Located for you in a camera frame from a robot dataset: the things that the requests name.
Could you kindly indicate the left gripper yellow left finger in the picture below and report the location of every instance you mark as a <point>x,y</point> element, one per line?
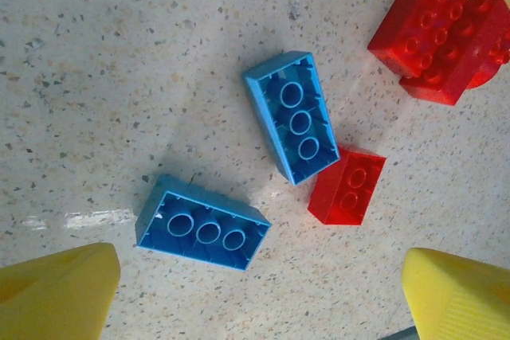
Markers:
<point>52,300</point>

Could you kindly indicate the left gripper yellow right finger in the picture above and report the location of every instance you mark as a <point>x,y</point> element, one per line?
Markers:
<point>458,304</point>

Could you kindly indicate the red short lego brick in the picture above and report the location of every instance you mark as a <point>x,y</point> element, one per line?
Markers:
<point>338,204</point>

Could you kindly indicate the blue long lego brick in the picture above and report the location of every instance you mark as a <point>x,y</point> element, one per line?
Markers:
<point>207,232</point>
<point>303,123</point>

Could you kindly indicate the red arch lego brick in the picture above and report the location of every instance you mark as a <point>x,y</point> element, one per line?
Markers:
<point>470,65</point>

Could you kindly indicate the red long lego brick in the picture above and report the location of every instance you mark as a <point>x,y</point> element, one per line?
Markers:
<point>410,29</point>

